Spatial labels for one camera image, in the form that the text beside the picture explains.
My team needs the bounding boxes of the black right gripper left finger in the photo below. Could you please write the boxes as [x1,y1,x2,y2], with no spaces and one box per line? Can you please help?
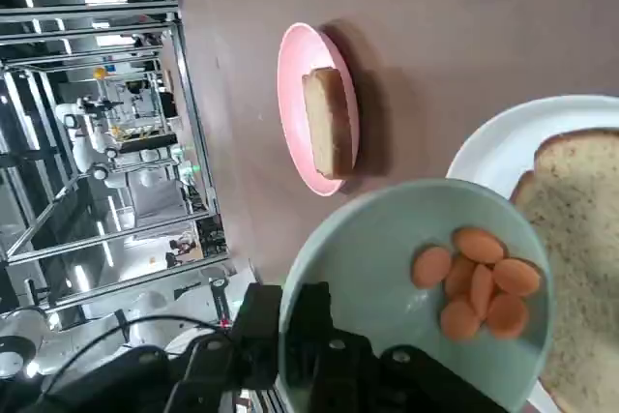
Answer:
[33,282,282,413]

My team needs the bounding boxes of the brown bread slice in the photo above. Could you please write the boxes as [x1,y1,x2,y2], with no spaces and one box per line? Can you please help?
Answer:
[302,67,357,178]
[510,128,619,413]

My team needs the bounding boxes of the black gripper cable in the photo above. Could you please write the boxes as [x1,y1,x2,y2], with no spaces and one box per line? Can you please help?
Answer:
[43,313,231,385]

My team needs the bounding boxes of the aluminium frame structure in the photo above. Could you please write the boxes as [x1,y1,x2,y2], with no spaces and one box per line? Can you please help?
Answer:
[0,0,231,267]

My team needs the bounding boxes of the pale green bowl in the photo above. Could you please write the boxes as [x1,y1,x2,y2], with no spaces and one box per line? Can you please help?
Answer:
[278,178,555,413]

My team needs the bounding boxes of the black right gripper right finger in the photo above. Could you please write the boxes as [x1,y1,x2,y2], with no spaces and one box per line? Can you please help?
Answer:
[294,281,514,413]

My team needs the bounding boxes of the white round plate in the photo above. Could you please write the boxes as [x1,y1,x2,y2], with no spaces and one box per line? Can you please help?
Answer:
[444,95,619,413]

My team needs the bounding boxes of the orange sausage slice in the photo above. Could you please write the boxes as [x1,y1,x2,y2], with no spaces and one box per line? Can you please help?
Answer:
[486,292,529,340]
[411,246,452,288]
[444,255,478,298]
[491,257,542,297]
[452,227,506,264]
[439,299,483,340]
[469,263,494,318]

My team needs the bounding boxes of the pink round plate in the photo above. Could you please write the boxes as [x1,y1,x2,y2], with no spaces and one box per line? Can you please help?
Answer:
[276,21,362,197]

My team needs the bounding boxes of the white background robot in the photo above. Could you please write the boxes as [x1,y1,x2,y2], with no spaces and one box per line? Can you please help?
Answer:
[53,93,127,182]

